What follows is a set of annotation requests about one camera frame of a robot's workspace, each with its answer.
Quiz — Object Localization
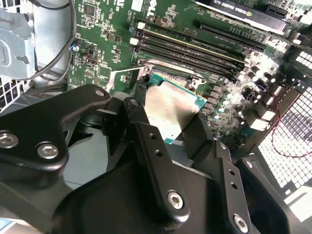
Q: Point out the CPU with silver top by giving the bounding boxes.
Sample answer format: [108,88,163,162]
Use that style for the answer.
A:
[143,73,208,146]

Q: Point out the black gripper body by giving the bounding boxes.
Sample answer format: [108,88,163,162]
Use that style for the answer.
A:
[52,159,234,234]

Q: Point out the metal socket cover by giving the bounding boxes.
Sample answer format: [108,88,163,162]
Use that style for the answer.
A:
[106,64,149,93]

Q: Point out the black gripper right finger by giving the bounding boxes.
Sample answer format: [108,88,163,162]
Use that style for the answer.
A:
[181,113,293,234]

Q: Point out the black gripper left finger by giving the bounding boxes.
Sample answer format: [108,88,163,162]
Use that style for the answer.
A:
[0,74,191,224]

